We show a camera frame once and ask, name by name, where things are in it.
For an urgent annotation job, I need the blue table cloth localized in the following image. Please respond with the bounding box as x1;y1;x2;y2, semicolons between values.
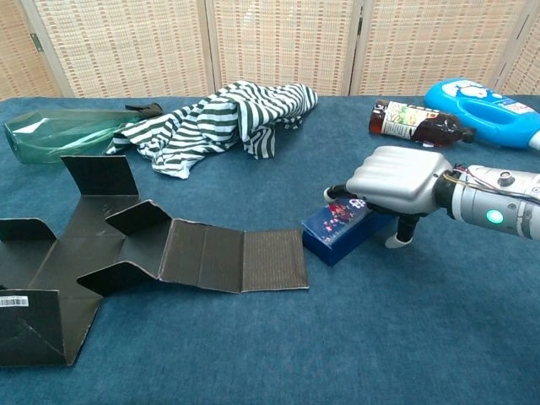
0;94;540;405

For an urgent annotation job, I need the blue pump bottle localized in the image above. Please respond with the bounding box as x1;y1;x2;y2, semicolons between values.
424;77;540;152

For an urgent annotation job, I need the brown labelled bottle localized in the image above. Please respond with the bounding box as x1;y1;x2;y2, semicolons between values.
368;99;478;149

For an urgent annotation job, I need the grey and blue notebook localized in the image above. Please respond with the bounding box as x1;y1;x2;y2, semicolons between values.
301;197;392;267

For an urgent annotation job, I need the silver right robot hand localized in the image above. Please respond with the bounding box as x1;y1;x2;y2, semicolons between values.
323;145;451;251

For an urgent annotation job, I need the striped black and white cloth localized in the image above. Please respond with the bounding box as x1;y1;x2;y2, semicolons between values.
105;79;320;181

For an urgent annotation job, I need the green spray bottle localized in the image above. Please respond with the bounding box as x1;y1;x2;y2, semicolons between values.
3;102;165;165

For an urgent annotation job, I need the black unfolded cardboard box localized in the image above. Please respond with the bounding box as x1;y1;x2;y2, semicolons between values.
0;154;311;367

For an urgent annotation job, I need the woven folding screen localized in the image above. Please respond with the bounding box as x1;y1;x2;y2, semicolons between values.
0;0;540;102

